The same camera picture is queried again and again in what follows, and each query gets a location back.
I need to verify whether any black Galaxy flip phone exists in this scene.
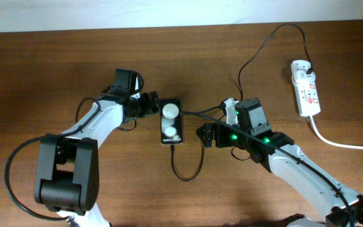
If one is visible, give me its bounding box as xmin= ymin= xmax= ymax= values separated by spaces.
xmin=159 ymin=98 xmax=183 ymax=145

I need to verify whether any black USB charger cable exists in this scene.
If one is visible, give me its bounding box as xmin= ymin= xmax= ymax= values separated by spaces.
xmin=170 ymin=23 xmax=315 ymax=182

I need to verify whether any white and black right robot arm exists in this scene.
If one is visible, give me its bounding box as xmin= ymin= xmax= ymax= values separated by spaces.
xmin=196 ymin=98 xmax=363 ymax=226

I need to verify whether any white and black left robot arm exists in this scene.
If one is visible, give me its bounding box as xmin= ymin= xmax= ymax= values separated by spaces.
xmin=34 ymin=69 xmax=159 ymax=226

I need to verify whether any white USB charger adapter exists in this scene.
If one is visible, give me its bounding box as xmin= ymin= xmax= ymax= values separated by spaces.
xmin=293 ymin=70 xmax=316 ymax=84

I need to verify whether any white power strip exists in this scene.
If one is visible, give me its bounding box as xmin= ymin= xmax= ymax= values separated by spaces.
xmin=291 ymin=60 xmax=321 ymax=117

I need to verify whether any white power strip cord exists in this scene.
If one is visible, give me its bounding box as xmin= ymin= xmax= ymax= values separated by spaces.
xmin=307 ymin=115 xmax=363 ymax=153

